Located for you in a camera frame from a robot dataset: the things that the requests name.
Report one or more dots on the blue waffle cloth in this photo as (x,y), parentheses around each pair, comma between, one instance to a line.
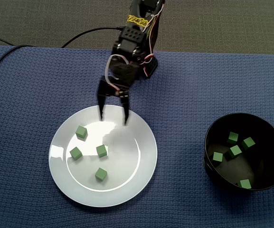
(198,209)

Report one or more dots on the white round plate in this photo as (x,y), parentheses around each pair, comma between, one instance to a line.
(127,190)

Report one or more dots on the black bucket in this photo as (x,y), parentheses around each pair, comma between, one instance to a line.
(265,161)

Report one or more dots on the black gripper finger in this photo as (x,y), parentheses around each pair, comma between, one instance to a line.
(125,107)
(101,104)

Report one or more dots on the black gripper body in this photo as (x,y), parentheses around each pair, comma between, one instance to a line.
(113,88)

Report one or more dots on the green cube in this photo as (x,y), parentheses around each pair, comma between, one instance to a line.
(81,131)
(233,138)
(248,143)
(101,174)
(245,184)
(218,157)
(235,150)
(76,153)
(101,150)

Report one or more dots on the black robot arm with stickers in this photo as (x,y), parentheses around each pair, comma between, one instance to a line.
(133,35)

